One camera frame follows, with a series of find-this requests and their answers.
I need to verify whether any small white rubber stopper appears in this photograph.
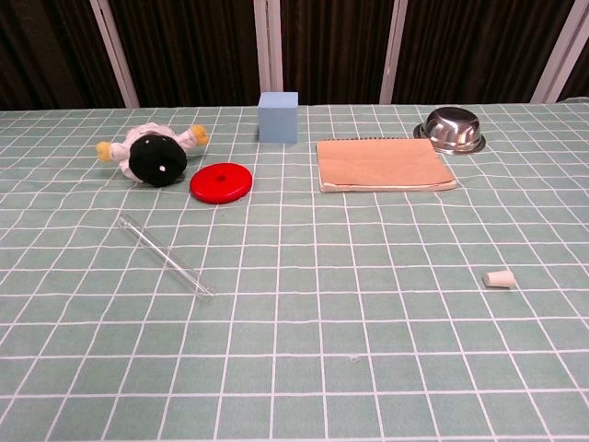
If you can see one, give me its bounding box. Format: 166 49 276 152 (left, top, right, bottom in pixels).
483 270 516 290

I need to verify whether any red round plastic disc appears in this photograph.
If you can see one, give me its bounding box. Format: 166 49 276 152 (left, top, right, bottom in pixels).
189 162 254 204

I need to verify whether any light blue foam cube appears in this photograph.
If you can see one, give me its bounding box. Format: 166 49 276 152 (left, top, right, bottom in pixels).
257 91 299 144

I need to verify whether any brown spiral notebook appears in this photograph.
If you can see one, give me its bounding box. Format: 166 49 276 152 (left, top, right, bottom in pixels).
315 136 458 193

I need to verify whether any green checkered tablecloth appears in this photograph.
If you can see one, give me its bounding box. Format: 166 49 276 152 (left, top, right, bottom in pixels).
0 99 589 442

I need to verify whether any plush doll with black head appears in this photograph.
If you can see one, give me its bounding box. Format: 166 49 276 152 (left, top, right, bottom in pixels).
95 123 211 188

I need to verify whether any upturned stainless steel bowl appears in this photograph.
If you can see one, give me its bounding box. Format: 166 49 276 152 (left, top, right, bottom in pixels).
412 106 487 156

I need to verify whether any dark pleated curtain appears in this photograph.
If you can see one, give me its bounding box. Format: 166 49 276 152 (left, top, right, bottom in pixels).
0 0 589 111

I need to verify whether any white metal frame post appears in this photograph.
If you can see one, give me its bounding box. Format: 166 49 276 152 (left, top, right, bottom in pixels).
253 0 284 96
379 0 409 105
528 0 589 104
89 0 141 110

